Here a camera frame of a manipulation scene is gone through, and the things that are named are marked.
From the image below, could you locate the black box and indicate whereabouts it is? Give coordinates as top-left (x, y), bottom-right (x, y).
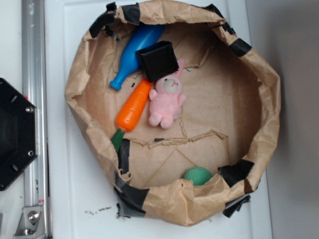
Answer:
top-left (136, 41), bottom-right (179, 83)

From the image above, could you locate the pink plush bunny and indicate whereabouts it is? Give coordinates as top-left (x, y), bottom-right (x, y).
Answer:
top-left (148, 58), bottom-right (186, 129)

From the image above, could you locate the orange toy carrot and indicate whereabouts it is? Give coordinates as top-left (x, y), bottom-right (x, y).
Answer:
top-left (111, 78), bottom-right (152, 152)

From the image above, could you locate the green golf ball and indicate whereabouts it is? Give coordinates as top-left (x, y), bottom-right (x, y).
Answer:
top-left (183, 167), bottom-right (213, 186)

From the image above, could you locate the brown paper bag bin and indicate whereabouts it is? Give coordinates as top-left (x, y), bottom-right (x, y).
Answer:
top-left (65, 0), bottom-right (281, 226)

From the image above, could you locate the blue plastic bottle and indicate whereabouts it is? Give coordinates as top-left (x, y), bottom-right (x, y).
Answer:
top-left (109, 23), bottom-right (165, 91)

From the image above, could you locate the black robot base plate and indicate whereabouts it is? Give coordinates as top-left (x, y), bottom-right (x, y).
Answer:
top-left (0, 78), bottom-right (37, 191)

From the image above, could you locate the aluminium extrusion rail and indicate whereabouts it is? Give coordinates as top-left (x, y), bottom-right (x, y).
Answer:
top-left (21, 0), bottom-right (52, 239)

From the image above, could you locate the metal corner bracket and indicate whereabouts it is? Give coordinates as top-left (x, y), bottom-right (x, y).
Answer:
top-left (13, 206), bottom-right (47, 239)

